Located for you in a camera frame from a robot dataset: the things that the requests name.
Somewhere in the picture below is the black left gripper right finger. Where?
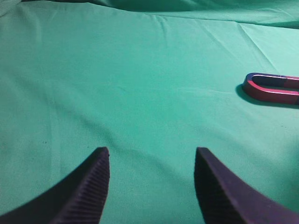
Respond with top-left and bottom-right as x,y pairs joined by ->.
194,147 -> 299,224

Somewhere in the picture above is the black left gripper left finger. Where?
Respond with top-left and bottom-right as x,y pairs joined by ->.
0,147 -> 110,224

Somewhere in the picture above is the red blue horseshoe magnet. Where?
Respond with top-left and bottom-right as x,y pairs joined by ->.
242,73 -> 294,105

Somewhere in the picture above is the green table cloth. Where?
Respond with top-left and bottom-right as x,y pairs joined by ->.
0,0 -> 299,224

